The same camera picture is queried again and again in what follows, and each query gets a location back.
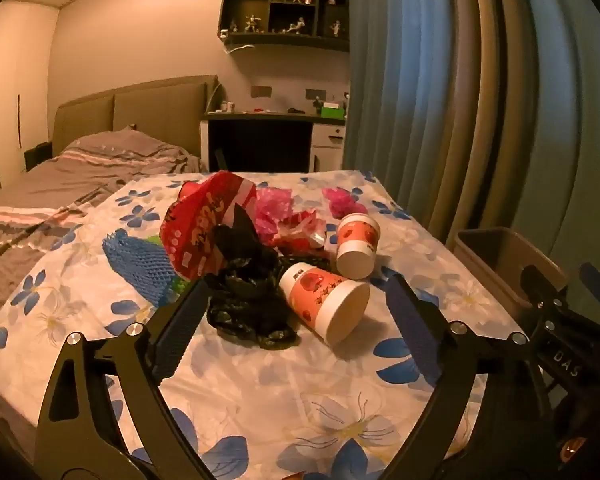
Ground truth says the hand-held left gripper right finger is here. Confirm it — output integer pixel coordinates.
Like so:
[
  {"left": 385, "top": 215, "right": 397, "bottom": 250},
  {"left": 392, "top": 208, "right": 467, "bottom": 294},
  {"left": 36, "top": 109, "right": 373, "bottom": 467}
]
[{"left": 384, "top": 274, "right": 556, "bottom": 480}]

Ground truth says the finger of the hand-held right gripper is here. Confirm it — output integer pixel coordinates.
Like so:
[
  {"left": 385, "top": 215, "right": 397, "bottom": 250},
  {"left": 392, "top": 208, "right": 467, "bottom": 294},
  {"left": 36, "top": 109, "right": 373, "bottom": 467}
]
[
  {"left": 579, "top": 262, "right": 600, "bottom": 311},
  {"left": 521, "top": 263, "right": 569, "bottom": 307}
]

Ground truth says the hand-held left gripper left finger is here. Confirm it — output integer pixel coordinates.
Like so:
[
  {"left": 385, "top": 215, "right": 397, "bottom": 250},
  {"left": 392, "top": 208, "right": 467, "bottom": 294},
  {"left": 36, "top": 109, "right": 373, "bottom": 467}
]
[{"left": 35, "top": 279, "right": 216, "bottom": 480}]

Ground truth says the black plastic bag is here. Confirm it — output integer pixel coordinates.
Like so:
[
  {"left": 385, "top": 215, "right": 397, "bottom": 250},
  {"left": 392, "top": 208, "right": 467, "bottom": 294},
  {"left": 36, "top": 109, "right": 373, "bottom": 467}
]
[{"left": 202, "top": 205, "right": 301, "bottom": 351}]

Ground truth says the blue foam net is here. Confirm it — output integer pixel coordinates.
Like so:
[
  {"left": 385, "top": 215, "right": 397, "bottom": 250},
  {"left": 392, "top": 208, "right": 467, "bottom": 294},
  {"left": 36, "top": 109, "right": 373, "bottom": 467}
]
[{"left": 102, "top": 228, "right": 178, "bottom": 307}]

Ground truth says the red printed paper cup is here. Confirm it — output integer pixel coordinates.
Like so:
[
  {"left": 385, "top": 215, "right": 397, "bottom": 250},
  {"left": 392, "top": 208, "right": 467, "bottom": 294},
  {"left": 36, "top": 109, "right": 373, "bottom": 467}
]
[
  {"left": 336, "top": 213, "right": 382, "bottom": 279},
  {"left": 278, "top": 262, "right": 371, "bottom": 345}
]

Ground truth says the red snack bag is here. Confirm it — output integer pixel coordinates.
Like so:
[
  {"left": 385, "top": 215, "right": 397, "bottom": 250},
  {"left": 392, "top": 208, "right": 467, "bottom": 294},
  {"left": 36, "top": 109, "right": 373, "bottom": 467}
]
[{"left": 160, "top": 170, "right": 258, "bottom": 281}]

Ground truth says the pink plush toy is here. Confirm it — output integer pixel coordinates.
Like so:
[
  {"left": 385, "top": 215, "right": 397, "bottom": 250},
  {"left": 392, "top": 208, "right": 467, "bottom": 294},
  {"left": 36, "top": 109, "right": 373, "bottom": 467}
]
[{"left": 322, "top": 187, "right": 368, "bottom": 218}]

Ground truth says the clear red printed wrapper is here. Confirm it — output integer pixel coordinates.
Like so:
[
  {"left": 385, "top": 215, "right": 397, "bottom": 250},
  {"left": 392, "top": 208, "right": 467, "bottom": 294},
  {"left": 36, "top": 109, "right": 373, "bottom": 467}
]
[{"left": 275, "top": 212, "right": 331, "bottom": 261}]

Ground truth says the pink plastic bag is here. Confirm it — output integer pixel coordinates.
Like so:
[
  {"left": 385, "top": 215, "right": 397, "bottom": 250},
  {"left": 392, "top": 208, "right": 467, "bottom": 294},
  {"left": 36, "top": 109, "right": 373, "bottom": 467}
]
[{"left": 252, "top": 186, "right": 296, "bottom": 246}]

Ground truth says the blue floral bedsheet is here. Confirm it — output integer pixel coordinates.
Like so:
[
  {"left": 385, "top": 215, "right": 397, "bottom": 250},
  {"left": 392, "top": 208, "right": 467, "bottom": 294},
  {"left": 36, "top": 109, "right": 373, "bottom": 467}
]
[{"left": 0, "top": 167, "right": 526, "bottom": 480}]

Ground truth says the grey striped duvet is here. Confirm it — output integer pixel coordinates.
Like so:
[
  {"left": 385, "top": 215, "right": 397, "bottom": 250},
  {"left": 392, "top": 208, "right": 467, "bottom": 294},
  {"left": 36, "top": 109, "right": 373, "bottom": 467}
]
[{"left": 0, "top": 130, "right": 203, "bottom": 356}]

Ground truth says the white desk drawer unit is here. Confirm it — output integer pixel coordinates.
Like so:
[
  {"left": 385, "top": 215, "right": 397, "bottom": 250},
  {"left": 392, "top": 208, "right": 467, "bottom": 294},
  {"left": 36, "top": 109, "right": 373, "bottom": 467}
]
[{"left": 310, "top": 122, "right": 348, "bottom": 173}]

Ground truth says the blue grey curtain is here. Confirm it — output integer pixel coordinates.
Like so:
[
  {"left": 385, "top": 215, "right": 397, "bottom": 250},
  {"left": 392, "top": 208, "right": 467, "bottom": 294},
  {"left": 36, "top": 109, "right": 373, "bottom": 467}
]
[{"left": 340, "top": 0, "right": 600, "bottom": 311}]

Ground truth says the dark bedside cabinet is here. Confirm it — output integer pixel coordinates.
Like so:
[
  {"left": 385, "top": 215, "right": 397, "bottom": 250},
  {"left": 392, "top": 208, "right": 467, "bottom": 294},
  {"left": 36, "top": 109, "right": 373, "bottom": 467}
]
[{"left": 24, "top": 144, "right": 56, "bottom": 172}]

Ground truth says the padded brown headboard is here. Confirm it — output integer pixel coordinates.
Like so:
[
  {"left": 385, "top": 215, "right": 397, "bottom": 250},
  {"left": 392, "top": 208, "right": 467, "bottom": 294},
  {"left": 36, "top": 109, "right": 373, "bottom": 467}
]
[{"left": 52, "top": 75, "right": 218, "bottom": 161}]

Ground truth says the dark top desk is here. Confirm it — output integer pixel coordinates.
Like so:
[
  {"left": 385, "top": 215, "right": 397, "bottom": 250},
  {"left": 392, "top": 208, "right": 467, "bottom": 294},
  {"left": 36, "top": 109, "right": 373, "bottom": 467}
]
[{"left": 200, "top": 110, "right": 348, "bottom": 173}]

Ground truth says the white wardrobe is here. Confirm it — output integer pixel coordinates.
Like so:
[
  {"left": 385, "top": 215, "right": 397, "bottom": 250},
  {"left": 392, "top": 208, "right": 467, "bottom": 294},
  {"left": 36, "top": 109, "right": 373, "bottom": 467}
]
[{"left": 0, "top": 0, "right": 61, "bottom": 206}]

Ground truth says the dark wall shelf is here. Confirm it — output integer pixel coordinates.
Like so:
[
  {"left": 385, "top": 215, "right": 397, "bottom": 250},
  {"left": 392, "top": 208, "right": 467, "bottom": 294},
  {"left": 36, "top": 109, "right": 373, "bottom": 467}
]
[{"left": 216, "top": 0, "right": 351, "bottom": 53}]

